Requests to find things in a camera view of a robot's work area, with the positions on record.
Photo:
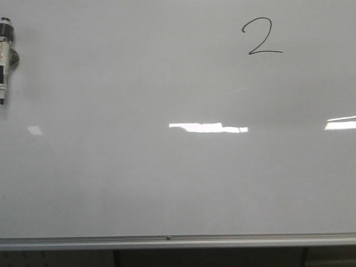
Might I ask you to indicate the white whiteboard with aluminium frame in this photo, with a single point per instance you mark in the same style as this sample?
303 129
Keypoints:
179 124

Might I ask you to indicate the black white whiteboard marker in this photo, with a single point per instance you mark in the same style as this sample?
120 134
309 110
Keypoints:
9 57

